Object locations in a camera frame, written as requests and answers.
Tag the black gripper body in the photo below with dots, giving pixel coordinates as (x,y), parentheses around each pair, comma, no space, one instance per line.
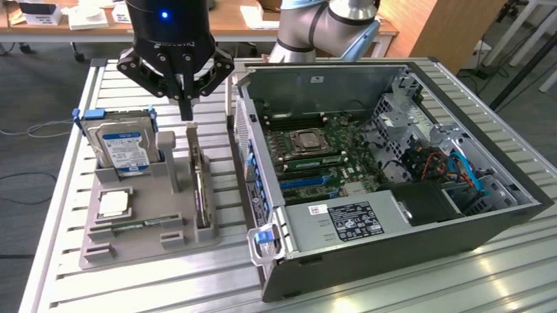
(170,26)

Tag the black Nvidia graphics card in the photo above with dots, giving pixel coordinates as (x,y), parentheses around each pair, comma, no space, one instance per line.
(201,182)

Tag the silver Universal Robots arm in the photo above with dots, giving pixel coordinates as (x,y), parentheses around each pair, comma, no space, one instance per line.
(300,26)

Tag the white labelled cardboard box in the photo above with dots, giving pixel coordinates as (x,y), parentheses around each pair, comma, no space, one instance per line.
(121,14)

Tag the white square plastic box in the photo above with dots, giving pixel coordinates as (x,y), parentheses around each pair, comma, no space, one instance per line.
(89,21)

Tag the white paper stack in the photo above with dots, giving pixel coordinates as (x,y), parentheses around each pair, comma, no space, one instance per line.
(257,19)

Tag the hard disk in blue caddy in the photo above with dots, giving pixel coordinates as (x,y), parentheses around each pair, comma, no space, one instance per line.
(122,146)

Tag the brown cardboard box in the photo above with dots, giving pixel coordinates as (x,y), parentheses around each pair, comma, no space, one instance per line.
(268,6)

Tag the blue card retainer clips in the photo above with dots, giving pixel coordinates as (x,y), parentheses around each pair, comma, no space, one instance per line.
(250,161)

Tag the CPU socket with CPU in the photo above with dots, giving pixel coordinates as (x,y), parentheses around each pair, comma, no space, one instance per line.
(310,141)

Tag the white box with black tablet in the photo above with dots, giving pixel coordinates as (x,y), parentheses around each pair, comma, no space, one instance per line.
(42,18)

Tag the blue expansion slot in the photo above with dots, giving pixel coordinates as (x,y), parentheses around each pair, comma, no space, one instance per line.
(305,183)

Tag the spare silver CPU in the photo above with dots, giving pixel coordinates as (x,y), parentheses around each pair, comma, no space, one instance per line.
(113,203)

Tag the green motherboard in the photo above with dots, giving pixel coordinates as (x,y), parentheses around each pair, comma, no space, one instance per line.
(357,153)

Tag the spare green RAM stick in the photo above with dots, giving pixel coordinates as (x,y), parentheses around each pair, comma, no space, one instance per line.
(135,225)

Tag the silver chipset heatsink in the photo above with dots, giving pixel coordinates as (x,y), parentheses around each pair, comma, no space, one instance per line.
(357,189)

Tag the blue case release latch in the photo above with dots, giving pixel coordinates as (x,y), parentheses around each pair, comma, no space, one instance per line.
(262,237)

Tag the grey plastic parts rack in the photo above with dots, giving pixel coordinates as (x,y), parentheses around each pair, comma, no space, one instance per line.
(143,241)

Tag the grey power supply unit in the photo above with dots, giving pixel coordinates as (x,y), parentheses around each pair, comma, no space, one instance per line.
(312,228)

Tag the wooden cabinet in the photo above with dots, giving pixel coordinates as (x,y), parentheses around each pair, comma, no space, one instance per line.
(448,32)

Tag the white floor box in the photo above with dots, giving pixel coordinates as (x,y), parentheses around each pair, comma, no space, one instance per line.
(479,55)

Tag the black plastic shroud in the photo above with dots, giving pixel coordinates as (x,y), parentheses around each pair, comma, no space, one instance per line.
(423,205)

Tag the open black PC case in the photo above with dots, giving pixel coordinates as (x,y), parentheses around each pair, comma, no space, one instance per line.
(392,261)

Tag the metal disk bay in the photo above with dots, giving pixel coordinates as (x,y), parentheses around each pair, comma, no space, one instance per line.
(505,192)

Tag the wooden desk white frame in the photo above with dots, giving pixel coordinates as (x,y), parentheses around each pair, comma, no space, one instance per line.
(230,19)
(13,28)

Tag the silver perforated metal bracket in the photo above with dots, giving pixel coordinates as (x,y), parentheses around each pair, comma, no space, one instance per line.
(405,130)

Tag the white frame table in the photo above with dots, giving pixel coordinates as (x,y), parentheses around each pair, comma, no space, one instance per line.
(499,49)

